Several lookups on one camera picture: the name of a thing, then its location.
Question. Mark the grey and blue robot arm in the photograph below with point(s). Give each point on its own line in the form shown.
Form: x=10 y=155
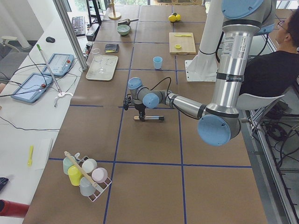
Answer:
x=218 y=120

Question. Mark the white cup in rack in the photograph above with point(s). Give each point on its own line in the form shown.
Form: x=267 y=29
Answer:
x=89 y=165

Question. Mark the light blue plastic cup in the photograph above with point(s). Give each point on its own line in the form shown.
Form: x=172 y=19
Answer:
x=157 y=62

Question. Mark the grey cup in rack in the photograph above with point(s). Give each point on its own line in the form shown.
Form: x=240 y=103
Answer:
x=86 y=188

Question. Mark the near blue teach pendant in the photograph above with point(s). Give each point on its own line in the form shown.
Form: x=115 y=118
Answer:
x=32 y=88

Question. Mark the clear wine glass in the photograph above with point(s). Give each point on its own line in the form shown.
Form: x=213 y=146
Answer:
x=98 y=57

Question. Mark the far blue teach pendant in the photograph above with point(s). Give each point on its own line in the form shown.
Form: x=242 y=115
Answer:
x=60 y=64

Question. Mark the black keyboard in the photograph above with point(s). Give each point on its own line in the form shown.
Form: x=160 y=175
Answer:
x=78 y=25

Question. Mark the green bowl of ice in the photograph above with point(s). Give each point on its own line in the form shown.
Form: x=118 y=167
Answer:
x=123 y=29

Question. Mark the steel ice scoop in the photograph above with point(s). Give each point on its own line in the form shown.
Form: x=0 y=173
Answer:
x=127 y=21

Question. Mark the aluminium frame post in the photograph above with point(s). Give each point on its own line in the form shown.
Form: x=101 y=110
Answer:
x=61 y=9

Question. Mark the pink cup in rack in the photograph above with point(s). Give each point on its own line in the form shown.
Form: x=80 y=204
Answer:
x=99 y=175

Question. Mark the bamboo cutting board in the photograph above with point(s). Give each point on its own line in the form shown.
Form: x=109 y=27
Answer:
x=187 y=43

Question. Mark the yellow lemon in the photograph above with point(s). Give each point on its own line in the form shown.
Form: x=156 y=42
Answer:
x=178 y=17
x=172 y=18

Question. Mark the yellow plastic spoon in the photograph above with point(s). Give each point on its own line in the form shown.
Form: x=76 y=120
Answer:
x=30 y=154

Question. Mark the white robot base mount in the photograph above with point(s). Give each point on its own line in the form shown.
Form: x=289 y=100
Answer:
x=198 y=70

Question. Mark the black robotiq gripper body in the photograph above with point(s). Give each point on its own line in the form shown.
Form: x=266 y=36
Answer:
x=140 y=108

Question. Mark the grey folded cloth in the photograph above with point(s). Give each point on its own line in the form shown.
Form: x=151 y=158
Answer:
x=111 y=48

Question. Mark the blue teach pendant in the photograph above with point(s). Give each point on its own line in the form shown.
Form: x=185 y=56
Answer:
x=32 y=88
x=60 y=64

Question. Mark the wooden cup tree stand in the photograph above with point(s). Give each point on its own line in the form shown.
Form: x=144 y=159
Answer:
x=114 y=15

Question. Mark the green cup in rack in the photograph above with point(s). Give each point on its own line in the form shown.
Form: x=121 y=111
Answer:
x=66 y=165

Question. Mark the black computer mouse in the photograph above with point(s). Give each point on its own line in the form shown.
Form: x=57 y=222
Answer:
x=50 y=39

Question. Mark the cream bear serving tray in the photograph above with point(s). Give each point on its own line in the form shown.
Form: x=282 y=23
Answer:
x=109 y=63

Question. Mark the steel muddler black tip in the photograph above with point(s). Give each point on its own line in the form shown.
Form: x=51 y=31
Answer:
x=150 y=118

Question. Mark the yellow cup in rack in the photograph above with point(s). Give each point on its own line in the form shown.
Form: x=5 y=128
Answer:
x=74 y=175

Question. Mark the person in black shirt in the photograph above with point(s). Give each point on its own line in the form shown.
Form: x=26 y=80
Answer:
x=270 y=75

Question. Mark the yellow lemon right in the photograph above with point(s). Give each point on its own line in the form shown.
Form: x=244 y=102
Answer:
x=172 y=18

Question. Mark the white wire cup rack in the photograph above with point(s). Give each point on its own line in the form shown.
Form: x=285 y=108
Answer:
x=85 y=173

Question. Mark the yellow lemon left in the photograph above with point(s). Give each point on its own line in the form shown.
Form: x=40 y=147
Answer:
x=178 y=17

